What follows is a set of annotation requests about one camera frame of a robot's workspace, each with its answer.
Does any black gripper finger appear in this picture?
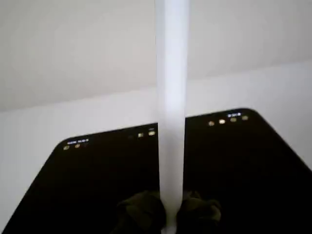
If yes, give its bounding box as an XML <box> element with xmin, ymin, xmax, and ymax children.
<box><xmin>116</xmin><ymin>190</ymin><xmax>168</xmax><ymax>234</ymax></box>
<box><xmin>176</xmin><ymin>190</ymin><xmax>222</xmax><ymax>234</ymax></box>

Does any black ipad tablet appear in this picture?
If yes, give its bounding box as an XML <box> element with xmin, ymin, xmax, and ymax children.
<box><xmin>0</xmin><ymin>108</ymin><xmax>312</xmax><ymax>234</ymax></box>

